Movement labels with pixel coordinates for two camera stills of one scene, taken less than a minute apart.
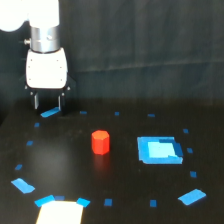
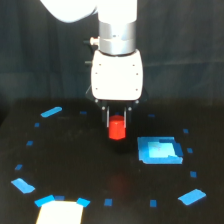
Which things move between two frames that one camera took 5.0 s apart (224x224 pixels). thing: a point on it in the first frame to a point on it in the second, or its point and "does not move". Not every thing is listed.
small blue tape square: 108,202 does not move
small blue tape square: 59,197 does not move
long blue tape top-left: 50,112 does not move
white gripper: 46,71 to 117,79
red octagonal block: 100,142 to 116,127
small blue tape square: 36,124 does not move
